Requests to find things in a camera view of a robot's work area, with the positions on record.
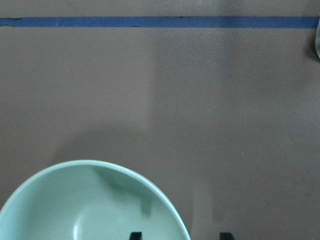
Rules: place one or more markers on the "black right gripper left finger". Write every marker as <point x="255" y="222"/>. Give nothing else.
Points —
<point x="135" y="236"/>

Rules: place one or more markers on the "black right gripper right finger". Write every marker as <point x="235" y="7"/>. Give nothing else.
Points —
<point x="226" y="236"/>

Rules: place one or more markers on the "light green bowl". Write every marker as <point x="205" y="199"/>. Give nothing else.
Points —
<point x="89" y="200"/>

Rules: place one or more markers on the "metal scoop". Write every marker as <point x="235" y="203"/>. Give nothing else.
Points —
<point x="317" y="40"/>

